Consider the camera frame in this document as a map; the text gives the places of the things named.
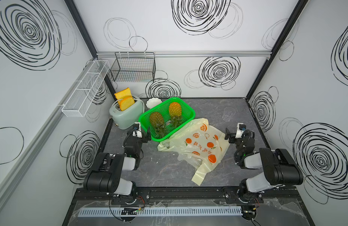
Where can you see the rear toast slice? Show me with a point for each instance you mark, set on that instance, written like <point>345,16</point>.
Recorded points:
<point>123,94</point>

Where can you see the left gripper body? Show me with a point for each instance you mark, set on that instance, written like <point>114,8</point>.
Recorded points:
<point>143,139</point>

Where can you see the black wire wall basket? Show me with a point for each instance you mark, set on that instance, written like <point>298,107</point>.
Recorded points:
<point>133,67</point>

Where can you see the green-brown pineapple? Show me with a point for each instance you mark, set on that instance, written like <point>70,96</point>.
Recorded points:
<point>158,124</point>

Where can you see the mint green toaster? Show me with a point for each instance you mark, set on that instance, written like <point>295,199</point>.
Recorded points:
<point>125,119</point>

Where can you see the toast slice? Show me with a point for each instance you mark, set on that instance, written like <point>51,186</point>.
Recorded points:
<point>123,94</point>
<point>125,103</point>

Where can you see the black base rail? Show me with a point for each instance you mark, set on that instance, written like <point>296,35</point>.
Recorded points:
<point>228,193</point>

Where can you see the yellow-orange pineapple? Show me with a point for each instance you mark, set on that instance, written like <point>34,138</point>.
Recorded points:
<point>175,111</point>

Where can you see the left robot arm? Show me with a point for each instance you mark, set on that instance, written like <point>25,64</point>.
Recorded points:
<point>105,173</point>

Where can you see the white mesh wall shelf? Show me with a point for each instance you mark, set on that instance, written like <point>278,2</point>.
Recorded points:
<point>91,90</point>

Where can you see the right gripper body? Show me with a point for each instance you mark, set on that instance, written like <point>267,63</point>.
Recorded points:
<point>233,139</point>

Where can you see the white slotted cable duct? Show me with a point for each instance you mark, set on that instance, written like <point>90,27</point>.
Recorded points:
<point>161,211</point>

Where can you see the green plastic basket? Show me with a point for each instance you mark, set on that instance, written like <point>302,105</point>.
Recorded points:
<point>188,114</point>

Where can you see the yellow printed plastic bag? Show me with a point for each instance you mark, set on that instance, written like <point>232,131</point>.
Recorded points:
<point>200,144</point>

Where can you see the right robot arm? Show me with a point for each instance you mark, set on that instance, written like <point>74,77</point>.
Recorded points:
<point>279,168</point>

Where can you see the white scalloped dish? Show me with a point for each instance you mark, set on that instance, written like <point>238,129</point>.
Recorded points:
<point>152,102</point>

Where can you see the front toast slice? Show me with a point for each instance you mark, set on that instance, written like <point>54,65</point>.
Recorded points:
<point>125,103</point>

